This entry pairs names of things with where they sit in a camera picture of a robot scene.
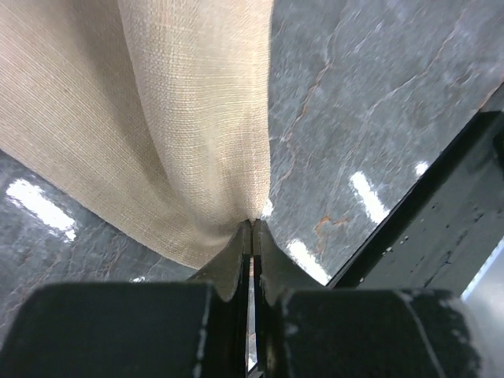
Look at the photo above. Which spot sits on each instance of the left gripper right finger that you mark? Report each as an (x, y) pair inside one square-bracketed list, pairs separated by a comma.
[(304, 329)]

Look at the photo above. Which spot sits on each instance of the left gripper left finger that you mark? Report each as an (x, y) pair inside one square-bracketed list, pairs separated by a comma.
[(192, 328)]

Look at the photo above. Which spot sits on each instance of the beige cloth napkin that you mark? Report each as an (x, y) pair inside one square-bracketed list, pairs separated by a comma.
[(152, 114)]

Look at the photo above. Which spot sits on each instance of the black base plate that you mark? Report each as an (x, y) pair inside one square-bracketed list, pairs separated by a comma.
[(448, 223)]

